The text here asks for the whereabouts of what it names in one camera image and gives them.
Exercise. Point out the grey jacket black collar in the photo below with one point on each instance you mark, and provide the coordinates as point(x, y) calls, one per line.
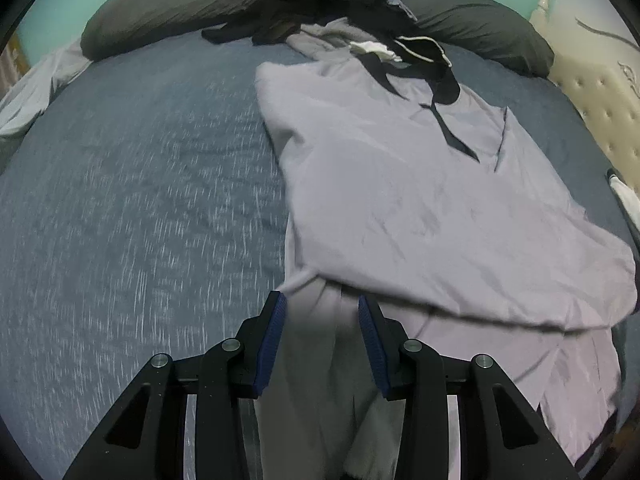
point(400, 185)

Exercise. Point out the grey garment white lining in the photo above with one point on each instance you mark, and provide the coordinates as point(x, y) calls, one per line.
point(325, 35)

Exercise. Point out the beige curtain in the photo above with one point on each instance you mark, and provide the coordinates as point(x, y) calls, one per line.
point(6, 70)

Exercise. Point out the cream tufted headboard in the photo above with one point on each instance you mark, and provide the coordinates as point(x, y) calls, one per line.
point(600, 95)

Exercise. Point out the blue patterned bed cover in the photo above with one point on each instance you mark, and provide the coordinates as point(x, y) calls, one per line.
point(125, 185)

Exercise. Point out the folded white garment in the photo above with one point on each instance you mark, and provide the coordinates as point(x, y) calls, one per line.
point(627, 200)

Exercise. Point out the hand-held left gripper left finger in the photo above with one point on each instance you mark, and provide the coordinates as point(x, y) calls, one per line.
point(270, 347)

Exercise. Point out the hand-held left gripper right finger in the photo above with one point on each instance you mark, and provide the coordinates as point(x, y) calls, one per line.
point(372, 347)

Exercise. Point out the light blue sheet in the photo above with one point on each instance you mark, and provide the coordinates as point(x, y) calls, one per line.
point(35, 90)

